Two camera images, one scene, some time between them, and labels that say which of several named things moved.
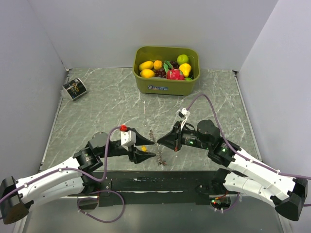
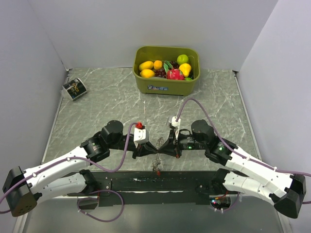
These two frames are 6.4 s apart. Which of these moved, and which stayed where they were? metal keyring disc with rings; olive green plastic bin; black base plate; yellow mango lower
Moved: metal keyring disc with rings
Stayed: black base plate; olive green plastic bin; yellow mango lower
